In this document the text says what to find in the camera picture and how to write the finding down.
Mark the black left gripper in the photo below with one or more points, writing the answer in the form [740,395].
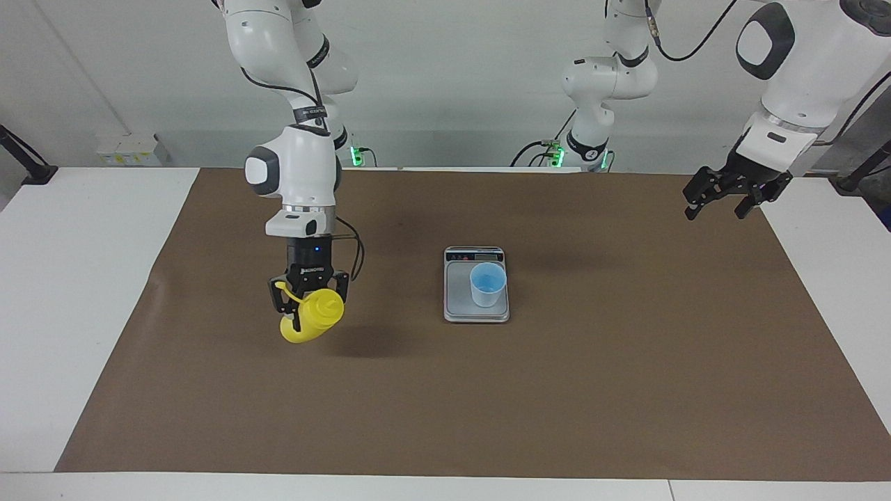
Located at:
[759,174]

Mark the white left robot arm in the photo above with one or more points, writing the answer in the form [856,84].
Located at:
[800,76]

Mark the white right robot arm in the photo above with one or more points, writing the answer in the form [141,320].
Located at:
[299,167]

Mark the yellow squeeze bottle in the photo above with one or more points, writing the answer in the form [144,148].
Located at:
[319,313]

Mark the brown table mat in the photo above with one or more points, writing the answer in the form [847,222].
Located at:
[452,403]

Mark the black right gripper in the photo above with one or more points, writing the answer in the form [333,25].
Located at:
[310,257]

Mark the grey slanted panel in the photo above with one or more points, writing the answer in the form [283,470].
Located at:
[846,156]

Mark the light blue plastic cup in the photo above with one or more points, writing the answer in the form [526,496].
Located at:
[487,285]

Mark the silver digital kitchen scale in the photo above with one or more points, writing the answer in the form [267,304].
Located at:
[459,303]

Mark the white wall socket box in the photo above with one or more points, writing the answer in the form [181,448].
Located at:
[132,149]

